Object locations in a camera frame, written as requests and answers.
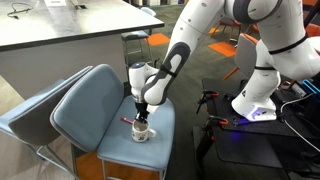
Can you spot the red marker pen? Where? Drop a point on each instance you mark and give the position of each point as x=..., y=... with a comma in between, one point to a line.
x=127, y=120

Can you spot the white patterned mug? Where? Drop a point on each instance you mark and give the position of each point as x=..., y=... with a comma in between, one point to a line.
x=141, y=131

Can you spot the grey bar stool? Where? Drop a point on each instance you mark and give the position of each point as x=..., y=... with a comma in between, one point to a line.
x=138, y=35

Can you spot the orange black clamp lower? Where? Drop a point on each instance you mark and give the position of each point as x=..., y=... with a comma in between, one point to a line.
x=213, y=121

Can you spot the orange black clamp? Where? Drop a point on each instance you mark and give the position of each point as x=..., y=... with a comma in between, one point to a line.
x=203, y=98
x=213, y=121

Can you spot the orange black clamp upper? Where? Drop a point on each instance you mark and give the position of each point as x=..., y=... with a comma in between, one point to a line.
x=203, y=98

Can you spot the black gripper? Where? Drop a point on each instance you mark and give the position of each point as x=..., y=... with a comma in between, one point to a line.
x=142, y=110

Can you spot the orange chair far left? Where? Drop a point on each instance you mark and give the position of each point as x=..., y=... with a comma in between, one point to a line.
x=227, y=22

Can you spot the grey counter table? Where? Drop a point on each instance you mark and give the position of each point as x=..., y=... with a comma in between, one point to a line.
x=42, y=41

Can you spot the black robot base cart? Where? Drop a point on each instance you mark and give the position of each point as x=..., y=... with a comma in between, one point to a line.
x=290, y=142

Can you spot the blue padded chair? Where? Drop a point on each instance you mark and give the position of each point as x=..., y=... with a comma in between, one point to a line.
x=90, y=116

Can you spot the grey orange chair near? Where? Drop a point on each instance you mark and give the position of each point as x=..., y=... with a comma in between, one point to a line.
x=245, y=58

